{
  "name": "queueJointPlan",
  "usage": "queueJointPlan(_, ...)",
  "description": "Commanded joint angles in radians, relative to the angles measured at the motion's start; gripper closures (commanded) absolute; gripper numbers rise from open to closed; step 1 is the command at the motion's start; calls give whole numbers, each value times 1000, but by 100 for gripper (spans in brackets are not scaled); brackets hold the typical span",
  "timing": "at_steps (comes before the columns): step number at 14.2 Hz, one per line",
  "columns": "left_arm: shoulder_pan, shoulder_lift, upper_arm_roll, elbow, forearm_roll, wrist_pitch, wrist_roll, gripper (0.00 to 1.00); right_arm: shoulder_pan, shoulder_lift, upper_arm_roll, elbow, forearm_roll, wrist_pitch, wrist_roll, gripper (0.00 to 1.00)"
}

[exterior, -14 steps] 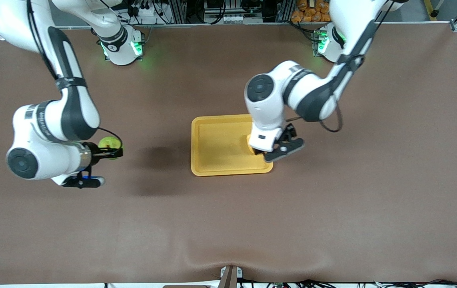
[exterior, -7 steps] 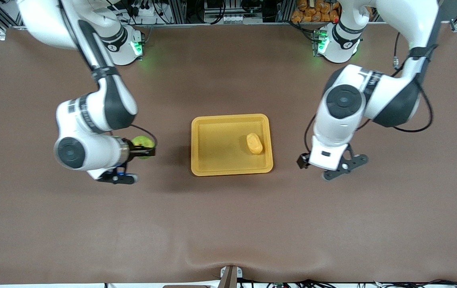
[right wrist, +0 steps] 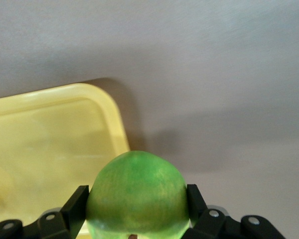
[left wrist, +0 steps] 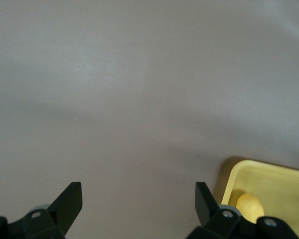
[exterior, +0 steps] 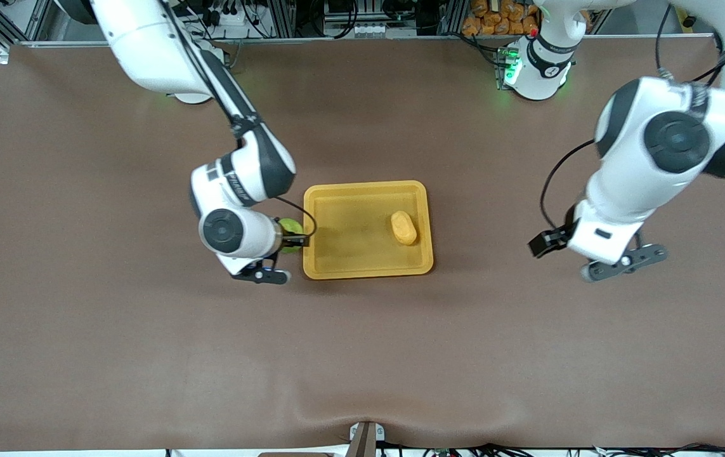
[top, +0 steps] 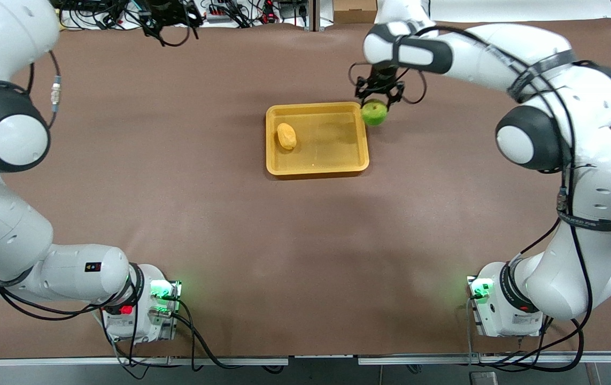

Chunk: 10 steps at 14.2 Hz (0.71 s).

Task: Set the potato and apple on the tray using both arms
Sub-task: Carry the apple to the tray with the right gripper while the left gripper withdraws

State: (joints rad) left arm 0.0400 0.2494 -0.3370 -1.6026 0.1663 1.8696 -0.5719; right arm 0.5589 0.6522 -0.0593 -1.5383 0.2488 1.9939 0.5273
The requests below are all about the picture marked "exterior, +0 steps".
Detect yellow plastic tray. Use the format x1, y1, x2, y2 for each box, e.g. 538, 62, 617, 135
303, 180, 434, 281

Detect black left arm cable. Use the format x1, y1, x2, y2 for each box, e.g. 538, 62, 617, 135
540, 0, 725, 233

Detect green apple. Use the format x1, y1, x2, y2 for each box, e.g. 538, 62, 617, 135
278, 218, 304, 255

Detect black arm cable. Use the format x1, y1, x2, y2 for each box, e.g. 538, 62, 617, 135
540, 0, 725, 233
273, 195, 318, 239

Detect black electronics box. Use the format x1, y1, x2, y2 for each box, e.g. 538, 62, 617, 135
324, 0, 358, 20

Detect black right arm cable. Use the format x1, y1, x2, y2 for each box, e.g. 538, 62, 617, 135
273, 195, 318, 239

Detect aluminium frame post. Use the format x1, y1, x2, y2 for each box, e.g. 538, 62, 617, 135
0, 0, 52, 45

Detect brown table mat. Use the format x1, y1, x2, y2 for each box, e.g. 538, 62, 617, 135
0, 35, 725, 453

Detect orange items pile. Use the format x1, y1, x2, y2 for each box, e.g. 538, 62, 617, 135
462, 0, 540, 37

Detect silver table edge rail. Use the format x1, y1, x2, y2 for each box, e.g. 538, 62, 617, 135
0, 33, 718, 50

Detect white power strip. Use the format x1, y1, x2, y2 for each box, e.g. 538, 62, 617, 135
209, 5, 255, 29

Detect yellow potato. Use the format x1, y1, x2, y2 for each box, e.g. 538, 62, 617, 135
391, 211, 418, 246

